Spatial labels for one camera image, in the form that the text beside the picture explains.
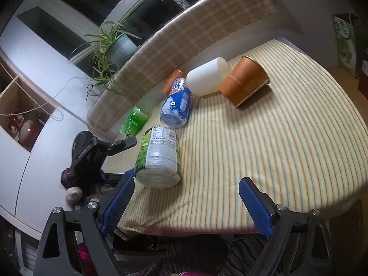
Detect brown paper cup far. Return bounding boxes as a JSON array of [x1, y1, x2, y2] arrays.
[[161, 69, 186, 96]]

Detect brown paper cup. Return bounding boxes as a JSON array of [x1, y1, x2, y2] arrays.
[[218, 55, 270, 107], [161, 69, 186, 96]]

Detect white paper cup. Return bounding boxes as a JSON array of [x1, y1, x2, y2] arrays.
[[187, 57, 231, 97]]

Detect brown paper cup near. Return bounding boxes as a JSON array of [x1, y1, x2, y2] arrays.
[[218, 55, 270, 107]]

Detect grey gloved hand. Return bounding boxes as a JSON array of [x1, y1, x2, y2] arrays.
[[63, 186, 114, 212]]

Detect white cabinet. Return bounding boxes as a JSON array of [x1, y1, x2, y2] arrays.
[[1, 52, 88, 240]]

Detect red white vase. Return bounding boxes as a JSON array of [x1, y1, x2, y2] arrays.
[[8, 115, 42, 148]]

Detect potted spider plant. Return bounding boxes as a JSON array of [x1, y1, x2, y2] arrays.
[[69, 21, 142, 98]]

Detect striped yellow table cloth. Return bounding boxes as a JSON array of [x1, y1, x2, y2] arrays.
[[117, 40, 367, 236]]

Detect green cardboard box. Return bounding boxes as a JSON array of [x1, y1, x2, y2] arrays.
[[332, 12, 362, 78]]

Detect plaid beige sill cloth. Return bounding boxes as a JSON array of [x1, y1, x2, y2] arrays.
[[87, 0, 278, 133]]

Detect white bead chain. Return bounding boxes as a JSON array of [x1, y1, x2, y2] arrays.
[[0, 60, 65, 122]]

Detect white window frame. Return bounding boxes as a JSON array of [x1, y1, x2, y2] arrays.
[[16, 0, 200, 77]]

